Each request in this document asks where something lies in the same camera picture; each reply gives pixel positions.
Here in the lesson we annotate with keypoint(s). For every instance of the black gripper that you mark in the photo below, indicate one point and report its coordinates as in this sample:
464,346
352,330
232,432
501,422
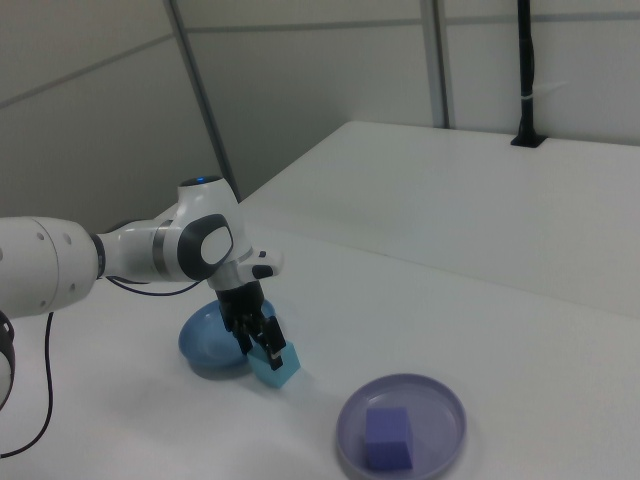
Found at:
242,305

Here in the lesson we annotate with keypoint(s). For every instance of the purple cube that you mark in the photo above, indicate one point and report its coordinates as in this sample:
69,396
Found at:
387,440

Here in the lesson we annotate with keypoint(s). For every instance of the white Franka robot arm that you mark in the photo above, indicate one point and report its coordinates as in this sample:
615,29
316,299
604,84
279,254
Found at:
45,265

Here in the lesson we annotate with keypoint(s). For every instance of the grey partition post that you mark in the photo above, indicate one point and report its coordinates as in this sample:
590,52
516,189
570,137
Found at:
205,100
436,60

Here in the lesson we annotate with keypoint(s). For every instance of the teal cube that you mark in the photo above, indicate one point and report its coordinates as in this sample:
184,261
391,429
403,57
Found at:
290,367

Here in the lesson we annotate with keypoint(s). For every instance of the blue plate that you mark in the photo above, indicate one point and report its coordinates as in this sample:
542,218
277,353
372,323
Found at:
207,345

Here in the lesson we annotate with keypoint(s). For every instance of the purple plate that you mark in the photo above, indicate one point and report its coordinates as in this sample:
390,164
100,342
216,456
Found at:
440,410

